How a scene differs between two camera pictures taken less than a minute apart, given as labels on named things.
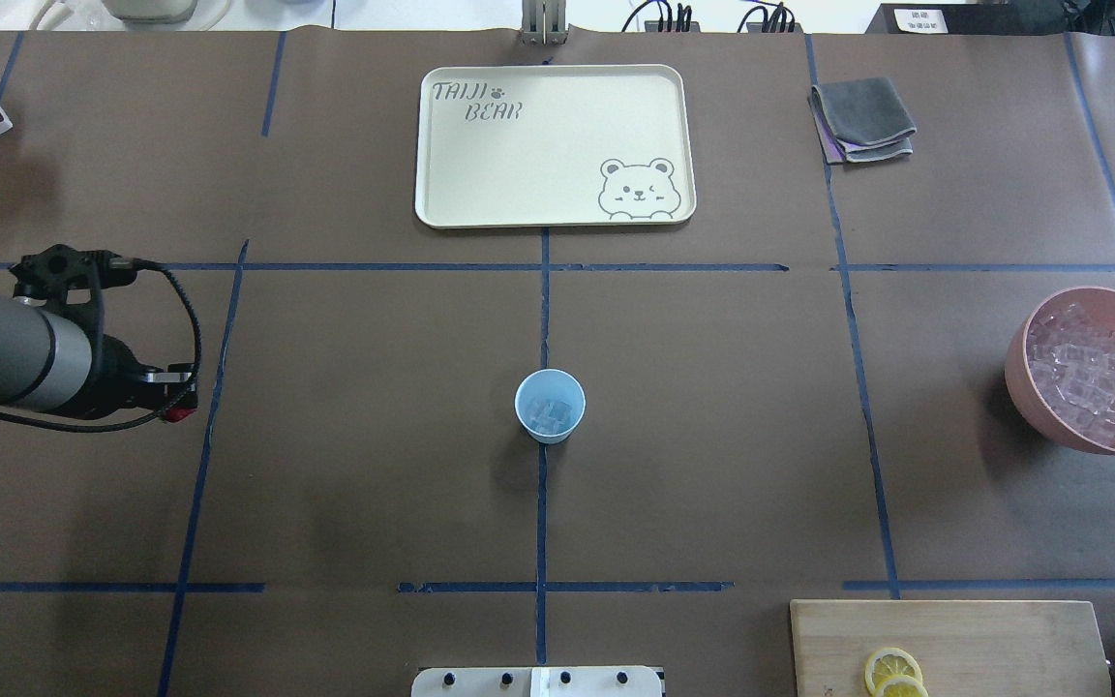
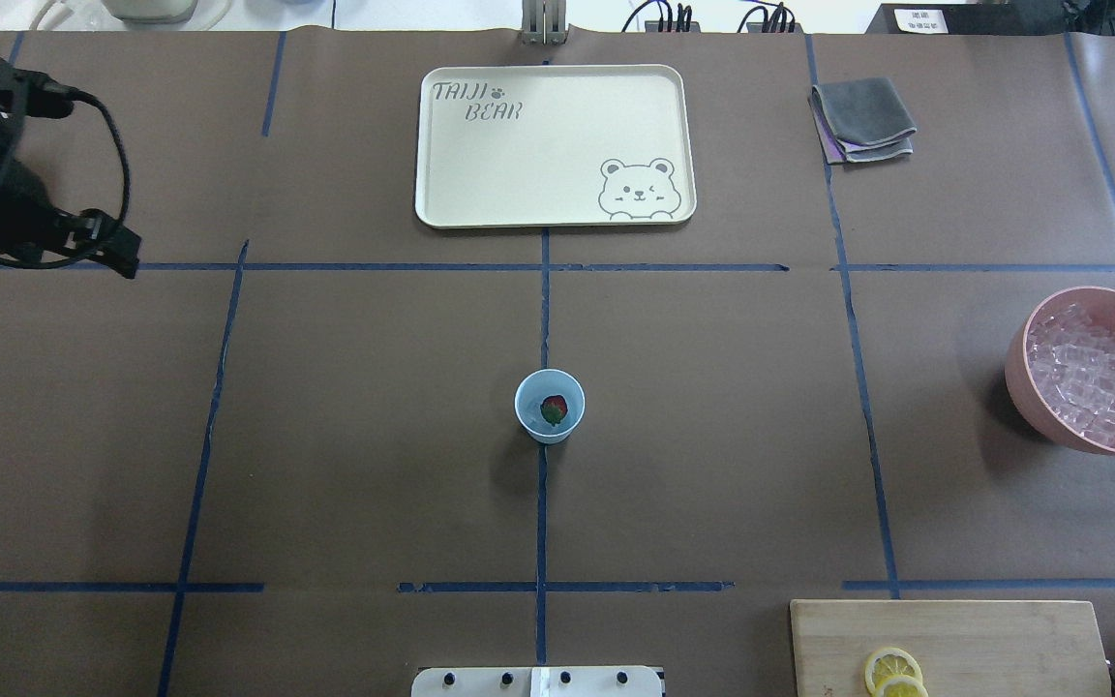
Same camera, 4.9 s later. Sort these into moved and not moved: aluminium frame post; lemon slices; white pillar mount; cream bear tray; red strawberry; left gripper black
Moved: left gripper black; red strawberry
Not moved: lemon slices; aluminium frame post; white pillar mount; cream bear tray
